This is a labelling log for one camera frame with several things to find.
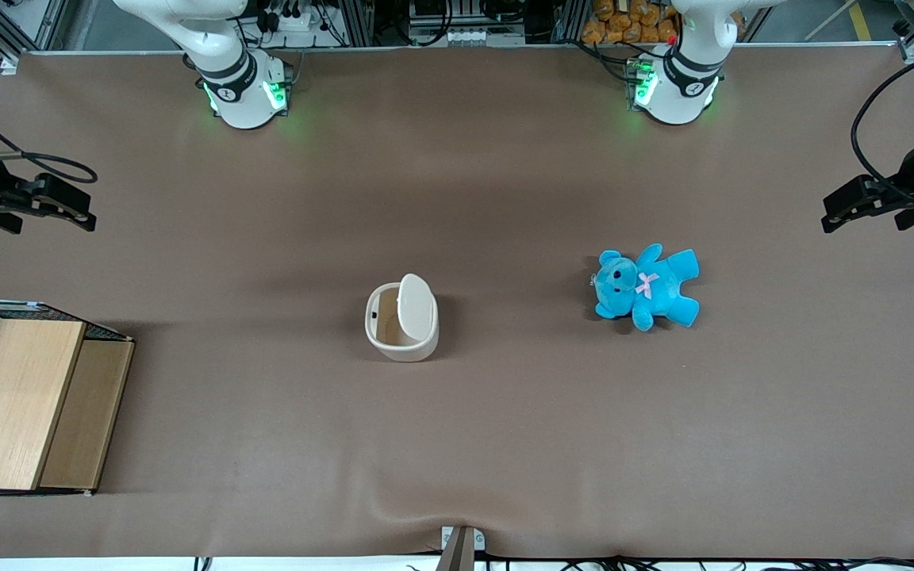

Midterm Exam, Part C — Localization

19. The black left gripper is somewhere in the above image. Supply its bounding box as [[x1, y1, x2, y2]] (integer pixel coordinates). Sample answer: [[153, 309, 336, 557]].
[[821, 127, 914, 235]]

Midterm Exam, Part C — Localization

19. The white lidded trash can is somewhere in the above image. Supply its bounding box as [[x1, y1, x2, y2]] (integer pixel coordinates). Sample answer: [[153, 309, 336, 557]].
[[364, 273, 440, 363]]

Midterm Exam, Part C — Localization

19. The wooden shelf box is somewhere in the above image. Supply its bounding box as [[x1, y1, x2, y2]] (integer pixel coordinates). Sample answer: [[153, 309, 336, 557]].
[[0, 300, 136, 498]]

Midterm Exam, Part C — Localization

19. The blue teddy bear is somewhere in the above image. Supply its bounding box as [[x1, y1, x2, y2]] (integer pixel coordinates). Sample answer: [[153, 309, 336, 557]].
[[590, 243, 701, 332]]

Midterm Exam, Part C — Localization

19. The orange plush toy pile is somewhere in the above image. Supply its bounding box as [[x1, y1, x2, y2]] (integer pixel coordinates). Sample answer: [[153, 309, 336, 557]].
[[582, 0, 680, 46]]

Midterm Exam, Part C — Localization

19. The white power strip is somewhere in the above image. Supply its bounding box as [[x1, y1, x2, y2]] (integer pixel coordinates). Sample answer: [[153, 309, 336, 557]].
[[267, 6, 325, 37]]

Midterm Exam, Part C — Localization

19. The brown table mat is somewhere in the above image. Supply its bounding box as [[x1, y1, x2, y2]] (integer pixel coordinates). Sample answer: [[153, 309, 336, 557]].
[[0, 44, 914, 560]]

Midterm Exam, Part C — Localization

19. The white terminal block strip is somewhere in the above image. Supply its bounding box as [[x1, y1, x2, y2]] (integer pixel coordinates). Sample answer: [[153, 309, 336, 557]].
[[409, 26, 527, 47]]

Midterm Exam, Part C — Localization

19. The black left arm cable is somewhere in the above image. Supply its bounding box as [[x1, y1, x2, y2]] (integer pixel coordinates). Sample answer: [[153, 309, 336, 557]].
[[851, 46, 914, 201]]

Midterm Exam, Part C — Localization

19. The metal table edge bracket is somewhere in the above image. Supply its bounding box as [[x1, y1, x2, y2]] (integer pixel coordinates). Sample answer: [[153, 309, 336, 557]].
[[435, 525, 486, 571]]

